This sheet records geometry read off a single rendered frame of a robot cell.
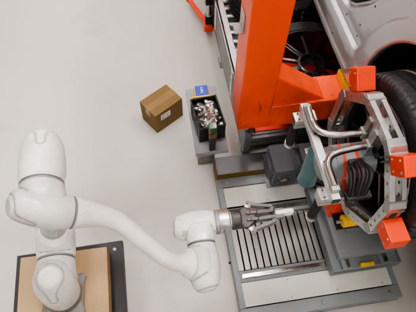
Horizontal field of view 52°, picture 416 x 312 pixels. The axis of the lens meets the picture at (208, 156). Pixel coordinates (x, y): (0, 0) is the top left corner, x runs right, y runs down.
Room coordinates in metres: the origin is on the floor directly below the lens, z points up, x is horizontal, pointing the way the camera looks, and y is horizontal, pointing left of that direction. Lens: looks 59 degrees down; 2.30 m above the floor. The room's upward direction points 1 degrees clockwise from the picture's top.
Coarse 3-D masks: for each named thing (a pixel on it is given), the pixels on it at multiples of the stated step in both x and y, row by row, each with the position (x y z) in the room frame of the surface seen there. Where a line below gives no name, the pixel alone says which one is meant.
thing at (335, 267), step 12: (312, 192) 1.09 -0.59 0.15; (324, 228) 0.88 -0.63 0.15; (324, 240) 0.80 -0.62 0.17; (324, 252) 0.75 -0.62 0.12; (396, 252) 0.75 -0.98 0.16; (336, 264) 0.68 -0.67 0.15; (348, 264) 0.67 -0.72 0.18; (360, 264) 0.68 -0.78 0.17; (372, 264) 0.67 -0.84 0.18; (384, 264) 0.68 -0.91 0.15; (396, 264) 0.70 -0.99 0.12
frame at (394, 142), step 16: (352, 96) 1.06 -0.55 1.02; (368, 96) 0.98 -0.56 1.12; (384, 96) 0.98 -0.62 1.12; (336, 112) 1.11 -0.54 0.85; (368, 112) 0.94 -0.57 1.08; (384, 112) 0.92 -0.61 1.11; (336, 128) 1.11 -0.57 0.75; (384, 128) 0.84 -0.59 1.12; (384, 144) 0.79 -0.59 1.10; (400, 144) 0.78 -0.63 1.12; (384, 160) 0.76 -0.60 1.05; (384, 176) 0.72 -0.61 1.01; (384, 192) 0.68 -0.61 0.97; (400, 192) 0.67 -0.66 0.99; (352, 208) 0.77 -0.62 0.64; (384, 208) 0.63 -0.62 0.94; (400, 208) 0.62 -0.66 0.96; (368, 224) 0.64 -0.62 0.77
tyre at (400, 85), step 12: (384, 72) 1.12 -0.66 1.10; (396, 72) 1.11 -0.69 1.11; (408, 72) 1.10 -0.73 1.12; (384, 84) 1.04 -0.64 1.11; (396, 84) 1.01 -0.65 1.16; (408, 84) 1.00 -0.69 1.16; (396, 96) 0.96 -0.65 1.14; (408, 96) 0.94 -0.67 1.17; (396, 108) 0.93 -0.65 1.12; (408, 108) 0.89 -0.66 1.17; (348, 120) 1.14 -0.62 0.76; (408, 120) 0.86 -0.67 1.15; (408, 132) 0.83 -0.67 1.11; (360, 204) 0.81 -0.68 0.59; (408, 204) 0.65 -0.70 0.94; (408, 216) 0.62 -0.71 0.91; (408, 228) 0.59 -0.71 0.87
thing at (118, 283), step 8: (80, 248) 0.69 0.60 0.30; (88, 248) 0.69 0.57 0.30; (112, 248) 0.69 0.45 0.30; (120, 248) 0.69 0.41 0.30; (24, 256) 0.64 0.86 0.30; (112, 256) 0.65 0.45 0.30; (120, 256) 0.65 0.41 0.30; (112, 264) 0.61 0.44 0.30; (120, 264) 0.61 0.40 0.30; (16, 272) 0.56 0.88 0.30; (112, 272) 0.57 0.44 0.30; (120, 272) 0.57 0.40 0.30; (16, 280) 0.53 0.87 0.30; (112, 280) 0.54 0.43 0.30; (120, 280) 0.54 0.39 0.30; (16, 288) 0.49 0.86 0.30; (112, 288) 0.50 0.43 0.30; (120, 288) 0.50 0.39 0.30; (16, 296) 0.46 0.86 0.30; (112, 296) 0.47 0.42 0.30; (120, 296) 0.47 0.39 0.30; (16, 304) 0.42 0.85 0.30; (112, 304) 0.43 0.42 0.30; (120, 304) 0.43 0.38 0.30
